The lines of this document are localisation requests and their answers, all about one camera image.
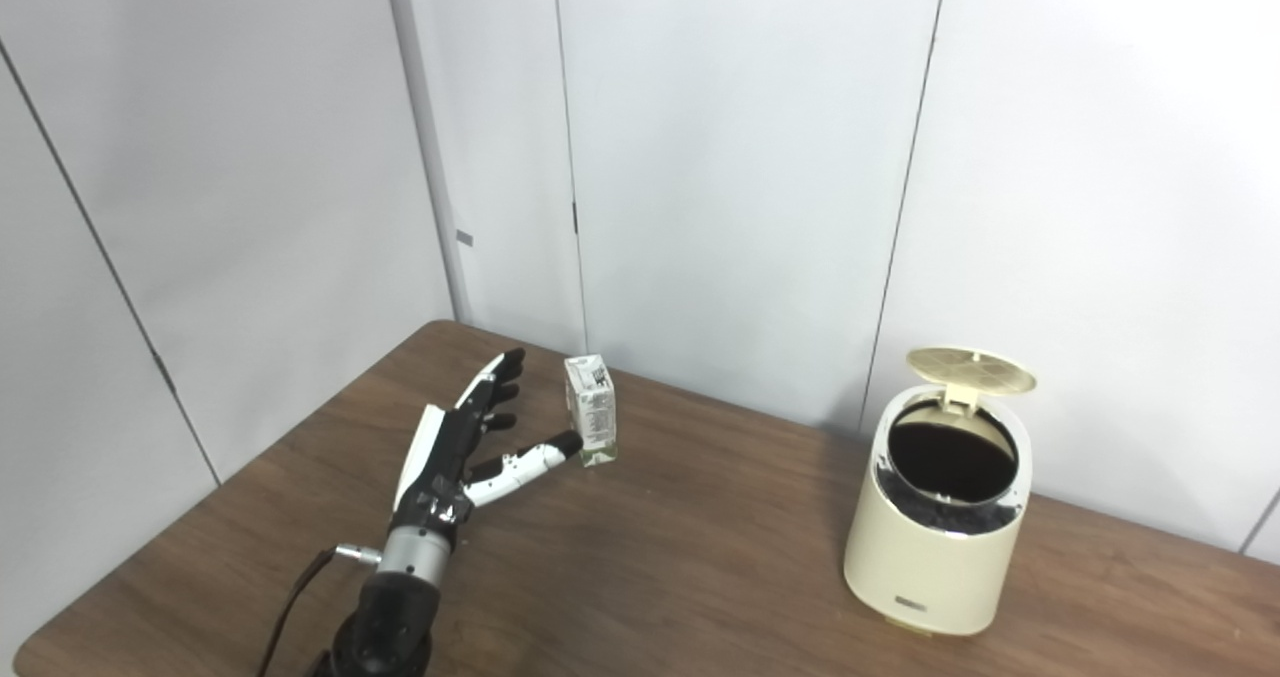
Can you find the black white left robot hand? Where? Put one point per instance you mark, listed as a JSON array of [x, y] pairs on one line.
[[445, 467]]

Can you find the cream-colored trash bin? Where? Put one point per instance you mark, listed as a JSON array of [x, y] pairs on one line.
[[935, 577]]

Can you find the cream round bin lid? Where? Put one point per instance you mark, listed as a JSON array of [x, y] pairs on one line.
[[970, 369]]

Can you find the white green milk carton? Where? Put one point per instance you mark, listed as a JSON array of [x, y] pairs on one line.
[[595, 412]]

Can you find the black bin liner bag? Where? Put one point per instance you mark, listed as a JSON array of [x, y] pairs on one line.
[[950, 462]]

